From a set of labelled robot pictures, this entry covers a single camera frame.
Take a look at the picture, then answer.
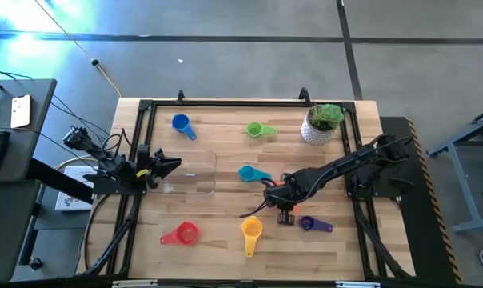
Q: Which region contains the black hazard-striped mat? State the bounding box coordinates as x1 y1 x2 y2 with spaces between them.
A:
379 116 463 285

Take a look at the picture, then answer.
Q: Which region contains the yellow floor cable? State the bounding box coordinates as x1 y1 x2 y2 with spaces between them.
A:
33 0 123 98

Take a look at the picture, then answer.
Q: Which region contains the succulent in white patterned pot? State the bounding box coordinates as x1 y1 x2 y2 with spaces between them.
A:
300 102 345 146

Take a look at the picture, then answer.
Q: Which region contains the teal measuring cup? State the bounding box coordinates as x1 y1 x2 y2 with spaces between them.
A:
238 165 273 183

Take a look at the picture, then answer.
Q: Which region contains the purple measuring cup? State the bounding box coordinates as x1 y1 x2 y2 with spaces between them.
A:
298 215 333 234

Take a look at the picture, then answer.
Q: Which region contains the green measuring cup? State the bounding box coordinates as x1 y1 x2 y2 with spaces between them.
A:
245 122 278 139

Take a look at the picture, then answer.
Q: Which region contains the grey metal table stand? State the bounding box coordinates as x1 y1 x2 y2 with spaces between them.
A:
426 104 483 234

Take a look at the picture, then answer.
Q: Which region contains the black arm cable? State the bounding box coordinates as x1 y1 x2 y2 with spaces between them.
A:
100 127 134 162
239 178 271 219

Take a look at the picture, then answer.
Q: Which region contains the clear plastic basket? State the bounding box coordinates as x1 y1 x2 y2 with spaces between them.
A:
149 150 218 198

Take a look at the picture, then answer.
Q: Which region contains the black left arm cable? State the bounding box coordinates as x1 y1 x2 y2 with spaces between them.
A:
100 127 134 162

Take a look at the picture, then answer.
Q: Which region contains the silver metal bracket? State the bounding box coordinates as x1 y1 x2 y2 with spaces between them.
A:
335 281 381 288
112 279 158 288

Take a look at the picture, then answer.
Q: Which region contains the blue measuring cup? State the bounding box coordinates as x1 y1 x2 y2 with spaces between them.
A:
171 114 198 142

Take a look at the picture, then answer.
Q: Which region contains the grey desk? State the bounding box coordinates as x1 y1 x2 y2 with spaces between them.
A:
0 78 58 283

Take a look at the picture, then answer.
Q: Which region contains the white smartphone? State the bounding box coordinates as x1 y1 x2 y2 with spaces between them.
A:
10 94 33 130

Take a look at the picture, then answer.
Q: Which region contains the yellow measuring cup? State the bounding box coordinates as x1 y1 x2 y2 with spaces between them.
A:
241 215 264 258

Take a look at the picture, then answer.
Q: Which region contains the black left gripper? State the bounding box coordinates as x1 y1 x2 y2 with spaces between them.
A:
135 143 183 190

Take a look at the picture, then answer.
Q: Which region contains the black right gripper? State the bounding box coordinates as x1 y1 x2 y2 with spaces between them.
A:
265 174 307 226

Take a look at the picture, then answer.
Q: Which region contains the red measuring cup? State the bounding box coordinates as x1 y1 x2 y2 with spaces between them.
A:
159 221 201 246

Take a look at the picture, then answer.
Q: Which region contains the black metal beam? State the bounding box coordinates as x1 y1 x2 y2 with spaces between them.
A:
25 158 95 205

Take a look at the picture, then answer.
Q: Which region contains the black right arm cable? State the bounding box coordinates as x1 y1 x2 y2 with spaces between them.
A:
239 178 271 219

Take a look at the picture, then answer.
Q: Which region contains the white booklet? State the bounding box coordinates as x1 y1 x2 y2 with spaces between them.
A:
54 166 102 212

